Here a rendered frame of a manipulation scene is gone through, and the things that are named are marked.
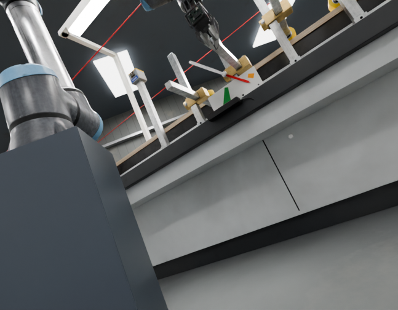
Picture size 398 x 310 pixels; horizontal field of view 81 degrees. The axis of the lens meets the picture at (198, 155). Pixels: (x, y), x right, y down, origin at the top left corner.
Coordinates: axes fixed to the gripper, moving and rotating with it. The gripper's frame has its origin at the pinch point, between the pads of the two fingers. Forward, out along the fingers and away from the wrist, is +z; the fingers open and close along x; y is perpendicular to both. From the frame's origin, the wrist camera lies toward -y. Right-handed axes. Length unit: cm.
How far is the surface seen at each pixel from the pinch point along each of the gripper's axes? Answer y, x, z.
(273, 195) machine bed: -50, -19, 58
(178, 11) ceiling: -233, -75, -259
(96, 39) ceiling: -158, -189, -257
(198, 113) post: -26.5, -28.4, 5.4
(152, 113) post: -26, -54, -10
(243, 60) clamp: -25.7, 3.0, -3.2
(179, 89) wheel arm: -7.9, -23.7, -0.4
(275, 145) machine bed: -49, -6, 35
